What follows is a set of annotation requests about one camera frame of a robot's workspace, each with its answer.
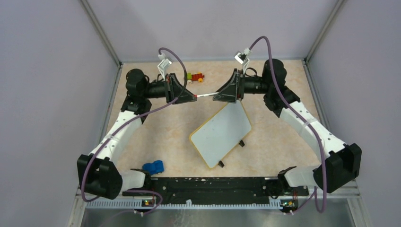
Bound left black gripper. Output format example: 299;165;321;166
142;73;197;105

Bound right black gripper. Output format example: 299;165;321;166
213;69;271;104

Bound red white marker pen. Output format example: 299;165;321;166
194;92;218;98

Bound white whiteboard yellow edge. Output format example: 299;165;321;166
189;102;252;169

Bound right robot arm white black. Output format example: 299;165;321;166
213;59;362;195

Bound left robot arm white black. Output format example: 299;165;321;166
77;69;188;202

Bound red green brick toy car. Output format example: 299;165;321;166
187;72;205;84

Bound blue toy car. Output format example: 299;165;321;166
142;160;164;175

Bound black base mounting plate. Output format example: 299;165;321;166
122;177;309;205

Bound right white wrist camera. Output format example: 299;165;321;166
234;48;252;73

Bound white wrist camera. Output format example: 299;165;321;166
157;53;172;80
234;48;252;73

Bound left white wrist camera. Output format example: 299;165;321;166
157;53;172;80

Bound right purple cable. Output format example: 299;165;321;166
247;35;328;215

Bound aluminium frame rail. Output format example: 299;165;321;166
68;177;372;227

